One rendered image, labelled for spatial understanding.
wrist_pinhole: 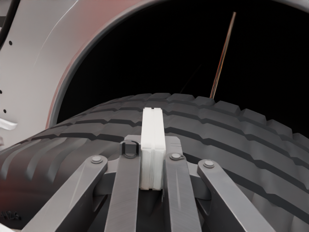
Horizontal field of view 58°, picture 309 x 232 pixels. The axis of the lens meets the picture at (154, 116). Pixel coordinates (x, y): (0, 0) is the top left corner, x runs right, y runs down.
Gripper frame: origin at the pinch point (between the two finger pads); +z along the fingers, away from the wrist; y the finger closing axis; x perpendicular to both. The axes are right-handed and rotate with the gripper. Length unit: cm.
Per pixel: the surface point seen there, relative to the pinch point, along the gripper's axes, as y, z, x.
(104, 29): -9.4, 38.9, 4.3
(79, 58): -15.2, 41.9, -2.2
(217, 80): 18, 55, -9
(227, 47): 20, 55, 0
